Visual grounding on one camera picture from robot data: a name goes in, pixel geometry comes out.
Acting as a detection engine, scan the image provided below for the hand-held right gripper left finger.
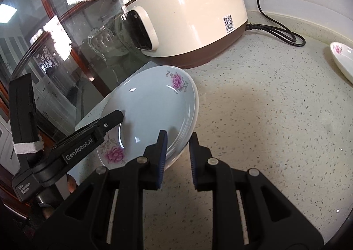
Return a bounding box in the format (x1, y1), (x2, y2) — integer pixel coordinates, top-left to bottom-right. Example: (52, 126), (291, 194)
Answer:
(33, 129), (169, 250)

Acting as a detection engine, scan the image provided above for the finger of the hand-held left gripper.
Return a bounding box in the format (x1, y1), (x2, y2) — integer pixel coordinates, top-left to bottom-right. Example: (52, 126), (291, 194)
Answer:
(74, 110), (124, 137)

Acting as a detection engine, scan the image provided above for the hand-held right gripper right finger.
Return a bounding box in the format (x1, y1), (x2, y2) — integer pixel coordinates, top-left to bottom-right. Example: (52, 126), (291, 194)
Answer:
(189, 131), (325, 250)

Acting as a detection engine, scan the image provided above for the large floral white plate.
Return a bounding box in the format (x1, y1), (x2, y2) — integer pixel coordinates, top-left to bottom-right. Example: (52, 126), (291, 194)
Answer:
(96, 107), (199, 170)

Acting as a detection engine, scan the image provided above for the small floral white plate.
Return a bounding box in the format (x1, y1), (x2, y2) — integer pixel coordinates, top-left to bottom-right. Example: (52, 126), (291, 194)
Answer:
(330, 42), (353, 84)

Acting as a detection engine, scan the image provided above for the person's left hand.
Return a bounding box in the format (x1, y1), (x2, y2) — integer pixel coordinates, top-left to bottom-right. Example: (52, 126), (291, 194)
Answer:
(67, 175), (78, 193)

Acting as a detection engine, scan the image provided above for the clear glass cup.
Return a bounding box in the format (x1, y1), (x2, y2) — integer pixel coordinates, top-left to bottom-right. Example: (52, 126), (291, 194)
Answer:
(88, 27), (116, 61)

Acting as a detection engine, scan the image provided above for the cream rice cooker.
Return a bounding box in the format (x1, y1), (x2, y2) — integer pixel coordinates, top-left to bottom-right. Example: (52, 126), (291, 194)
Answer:
(114, 0), (249, 69)

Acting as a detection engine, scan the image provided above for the black power cable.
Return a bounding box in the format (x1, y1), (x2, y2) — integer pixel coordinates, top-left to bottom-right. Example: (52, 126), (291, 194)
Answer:
(246, 0), (306, 47)

